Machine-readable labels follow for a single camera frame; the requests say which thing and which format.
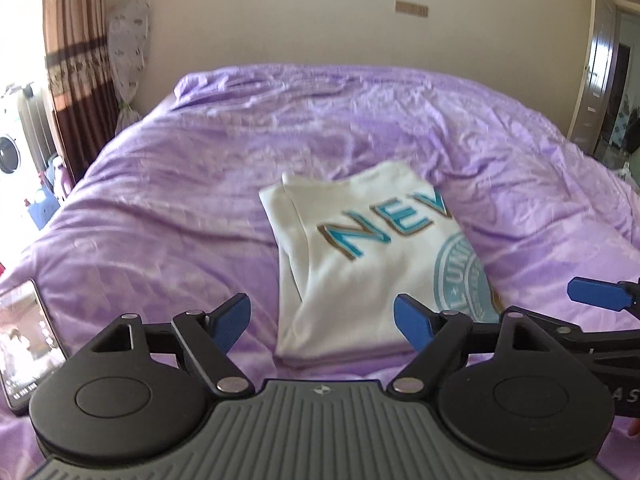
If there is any white printed t-shirt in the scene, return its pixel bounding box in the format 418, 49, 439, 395
259, 161, 502, 368

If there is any cream wardrobe door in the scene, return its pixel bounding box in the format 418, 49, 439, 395
567, 0, 622, 147

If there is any brown striped curtain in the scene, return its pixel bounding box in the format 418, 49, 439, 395
42, 0, 119, 187

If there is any blue plastic container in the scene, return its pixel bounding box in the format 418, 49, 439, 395
27, 190, 65, 232

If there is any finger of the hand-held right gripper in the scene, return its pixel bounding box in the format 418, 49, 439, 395
522, 311, 640, 357
567, 276, 640, 321

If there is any black smartphone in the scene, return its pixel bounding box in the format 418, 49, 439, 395
0, 279, 69, 417

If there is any grey ribbed panel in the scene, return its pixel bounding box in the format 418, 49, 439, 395
17, 84, 57, 162

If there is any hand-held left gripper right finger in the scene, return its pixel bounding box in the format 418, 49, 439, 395
389, 294, 557, 395

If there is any pink bottle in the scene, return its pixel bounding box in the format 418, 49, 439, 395
47, 156, 76, 200

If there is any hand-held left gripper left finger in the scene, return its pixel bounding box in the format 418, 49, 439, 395
86, 293, 254, 395

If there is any white washing machine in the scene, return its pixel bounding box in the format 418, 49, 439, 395
0, 82, 31, 177

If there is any purple floral blanket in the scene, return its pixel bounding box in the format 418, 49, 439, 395
0, 62, 640, 480

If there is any white patterned fabric cover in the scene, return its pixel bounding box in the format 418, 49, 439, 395
107, 0, 152, 137

